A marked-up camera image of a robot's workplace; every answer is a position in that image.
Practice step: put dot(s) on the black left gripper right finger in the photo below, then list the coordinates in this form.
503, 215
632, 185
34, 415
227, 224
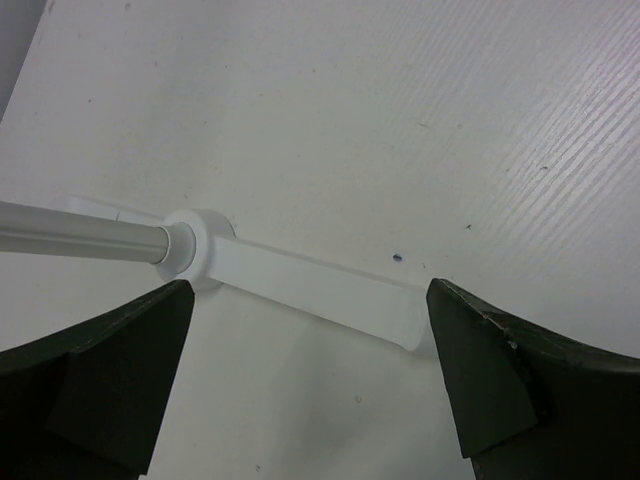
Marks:
529, 403

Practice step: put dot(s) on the white clothes rack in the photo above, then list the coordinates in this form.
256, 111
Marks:
201, 247

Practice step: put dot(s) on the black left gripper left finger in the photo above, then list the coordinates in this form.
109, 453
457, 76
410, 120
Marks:
88, 401

